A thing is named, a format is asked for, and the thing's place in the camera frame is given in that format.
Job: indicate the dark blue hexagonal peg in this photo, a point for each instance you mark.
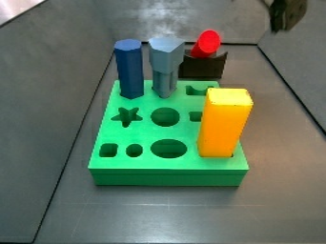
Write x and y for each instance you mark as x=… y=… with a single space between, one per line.
x=130 y=67

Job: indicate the black curved cradle stand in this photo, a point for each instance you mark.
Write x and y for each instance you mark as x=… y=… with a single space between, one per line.
x=206 y=68

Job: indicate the green shape sorter board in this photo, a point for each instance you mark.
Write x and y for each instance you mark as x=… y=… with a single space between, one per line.
x=146 y=142

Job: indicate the light blue pentagonal peg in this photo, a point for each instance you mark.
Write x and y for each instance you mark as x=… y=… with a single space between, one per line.
x=166 y=57

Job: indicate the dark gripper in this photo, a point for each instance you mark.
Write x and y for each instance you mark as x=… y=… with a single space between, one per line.
x=286 y=13

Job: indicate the yellow square block peg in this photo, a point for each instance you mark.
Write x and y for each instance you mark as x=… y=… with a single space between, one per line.
x=226 y=111

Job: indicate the red cylinder peg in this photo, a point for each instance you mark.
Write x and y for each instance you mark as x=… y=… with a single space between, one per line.
x=207 y=44

